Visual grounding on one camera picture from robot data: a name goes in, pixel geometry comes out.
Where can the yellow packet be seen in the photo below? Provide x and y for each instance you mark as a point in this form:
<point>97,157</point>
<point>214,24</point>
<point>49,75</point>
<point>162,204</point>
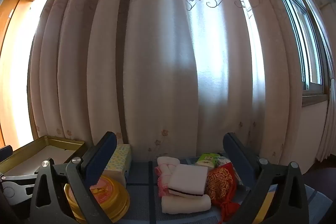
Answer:
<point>269,204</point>

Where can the white sheer curtain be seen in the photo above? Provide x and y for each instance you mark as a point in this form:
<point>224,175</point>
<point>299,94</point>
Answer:
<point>328,134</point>

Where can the white sponge with black layer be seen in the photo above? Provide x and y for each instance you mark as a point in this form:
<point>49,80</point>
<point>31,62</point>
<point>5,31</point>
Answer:
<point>187,178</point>

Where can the wooden door frame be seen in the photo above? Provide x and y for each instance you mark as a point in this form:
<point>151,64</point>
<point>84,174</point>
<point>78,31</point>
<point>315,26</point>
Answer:
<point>8,24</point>

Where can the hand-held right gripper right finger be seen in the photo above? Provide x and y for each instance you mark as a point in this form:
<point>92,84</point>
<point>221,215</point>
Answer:
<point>236,153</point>

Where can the gold tray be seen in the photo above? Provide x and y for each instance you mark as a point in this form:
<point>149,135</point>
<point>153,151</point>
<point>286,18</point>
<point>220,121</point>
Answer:
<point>68,140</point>

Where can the cream floral curtain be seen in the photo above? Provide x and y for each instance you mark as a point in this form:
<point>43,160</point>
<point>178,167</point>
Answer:
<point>157,56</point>

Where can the window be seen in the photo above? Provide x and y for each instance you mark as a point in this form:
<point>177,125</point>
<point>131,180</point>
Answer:
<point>312,50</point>

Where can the blue checked tablecloth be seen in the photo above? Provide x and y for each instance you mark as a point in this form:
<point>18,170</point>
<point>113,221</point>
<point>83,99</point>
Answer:
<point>141,187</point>

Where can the green tissue pack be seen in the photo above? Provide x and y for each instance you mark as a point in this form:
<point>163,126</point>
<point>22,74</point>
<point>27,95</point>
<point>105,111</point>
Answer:
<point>207,159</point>

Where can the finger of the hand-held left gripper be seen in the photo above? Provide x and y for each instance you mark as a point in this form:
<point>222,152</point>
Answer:
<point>15,187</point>
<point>5,153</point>

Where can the dotted tissue box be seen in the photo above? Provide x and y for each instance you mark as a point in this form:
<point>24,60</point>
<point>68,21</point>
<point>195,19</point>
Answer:
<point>119,161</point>

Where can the red embroidered pouch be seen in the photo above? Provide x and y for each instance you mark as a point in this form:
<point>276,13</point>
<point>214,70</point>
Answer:
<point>220,182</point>

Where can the white rolled towel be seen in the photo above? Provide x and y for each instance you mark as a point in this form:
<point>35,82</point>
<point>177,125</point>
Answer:
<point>183,204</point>

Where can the cotton swab bag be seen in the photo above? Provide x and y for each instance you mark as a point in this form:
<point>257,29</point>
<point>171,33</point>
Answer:
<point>223,160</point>

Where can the round gold tin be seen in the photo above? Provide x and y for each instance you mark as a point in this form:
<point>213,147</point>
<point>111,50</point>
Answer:
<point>115,195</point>

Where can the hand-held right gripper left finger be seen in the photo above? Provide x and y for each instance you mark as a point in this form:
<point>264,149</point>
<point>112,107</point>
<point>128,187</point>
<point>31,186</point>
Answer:
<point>101,155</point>

